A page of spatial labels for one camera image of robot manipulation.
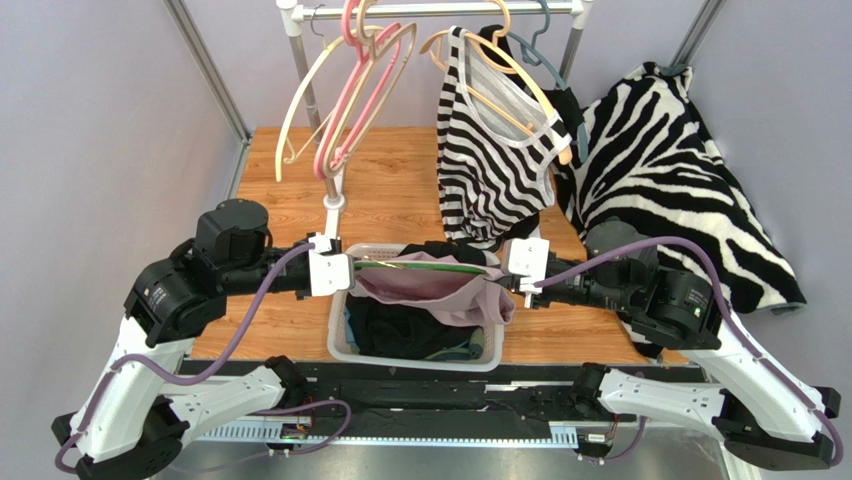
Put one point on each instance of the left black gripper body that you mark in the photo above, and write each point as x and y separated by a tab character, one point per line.
291	275

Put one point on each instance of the black tank top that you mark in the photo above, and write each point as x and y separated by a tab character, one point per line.
400	332

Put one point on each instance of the dark top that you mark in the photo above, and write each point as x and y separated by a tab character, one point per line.
455	299

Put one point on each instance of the green tank top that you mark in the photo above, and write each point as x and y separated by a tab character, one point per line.
471	349

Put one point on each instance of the pink plastic hanger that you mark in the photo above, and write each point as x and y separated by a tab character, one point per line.
353	93

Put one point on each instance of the blue tank top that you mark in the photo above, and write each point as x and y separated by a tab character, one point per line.
349	334

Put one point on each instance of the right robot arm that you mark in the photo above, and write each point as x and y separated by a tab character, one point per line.
670	294

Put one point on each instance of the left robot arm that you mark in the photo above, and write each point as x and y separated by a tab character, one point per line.
142	414

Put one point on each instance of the zebra striped tank top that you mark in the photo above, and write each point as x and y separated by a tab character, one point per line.
495	144

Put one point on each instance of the teal plastic hanger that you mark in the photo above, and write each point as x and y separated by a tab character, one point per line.
532	56

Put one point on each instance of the white plastic basket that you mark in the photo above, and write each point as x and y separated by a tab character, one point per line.
494	334

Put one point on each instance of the zebra print blanket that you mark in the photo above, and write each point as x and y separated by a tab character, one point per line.
654	165

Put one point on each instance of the white clothes rack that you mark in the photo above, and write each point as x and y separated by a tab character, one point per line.
294	14

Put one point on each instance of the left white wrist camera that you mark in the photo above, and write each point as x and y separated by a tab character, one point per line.
330	269

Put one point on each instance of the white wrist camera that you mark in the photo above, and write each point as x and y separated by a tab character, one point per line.
524	263
330	269

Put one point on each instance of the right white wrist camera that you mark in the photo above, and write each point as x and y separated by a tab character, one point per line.
524	263

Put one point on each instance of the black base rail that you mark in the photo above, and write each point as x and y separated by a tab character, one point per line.
522	406

